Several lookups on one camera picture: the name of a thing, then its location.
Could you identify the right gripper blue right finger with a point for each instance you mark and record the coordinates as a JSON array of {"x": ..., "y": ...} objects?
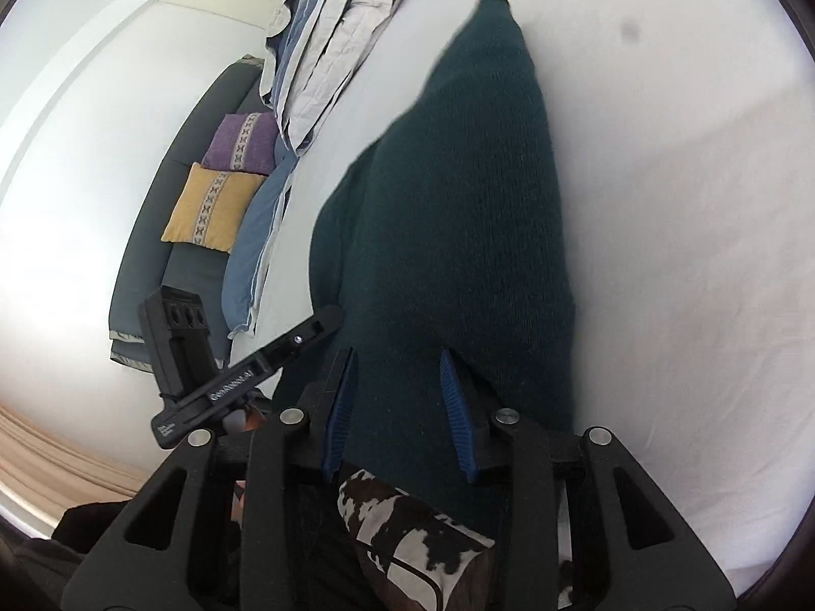
[{"x": 459, "y": 417}]

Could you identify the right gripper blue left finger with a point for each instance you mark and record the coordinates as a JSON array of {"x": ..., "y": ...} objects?
[{"x": 339, "y": 392}]

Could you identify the dark green knit sweater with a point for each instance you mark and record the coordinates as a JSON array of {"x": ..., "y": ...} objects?
[{"x": 444, "y": 239}]

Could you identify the left hand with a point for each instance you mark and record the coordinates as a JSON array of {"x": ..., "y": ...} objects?
[{"x": 250, "y": 415}]

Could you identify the black white patterned bag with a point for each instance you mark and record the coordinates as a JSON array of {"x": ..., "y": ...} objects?
[{"x": 414, "y": 555}]

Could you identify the blue pillow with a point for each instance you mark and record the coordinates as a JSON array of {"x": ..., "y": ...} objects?
[{"x": 245, "y": 272}]

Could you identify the yellow patterned cushion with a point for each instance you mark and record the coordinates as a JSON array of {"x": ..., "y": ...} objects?
[{"x": 211, "y": 207}]

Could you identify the purple patterned cushion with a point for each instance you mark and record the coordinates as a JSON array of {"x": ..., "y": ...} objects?
[{"x": 243, "y": 142}]

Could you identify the white bed sheet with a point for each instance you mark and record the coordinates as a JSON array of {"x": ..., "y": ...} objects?
[{"x": 683, "y": 136}]

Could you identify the folded grey blue duvet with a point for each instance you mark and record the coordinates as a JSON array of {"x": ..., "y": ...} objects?
[{"x": 313, "y": 48}]

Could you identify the left black tracking camera box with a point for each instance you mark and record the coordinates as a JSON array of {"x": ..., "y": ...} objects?
[{"x": 177, "y": 338}]

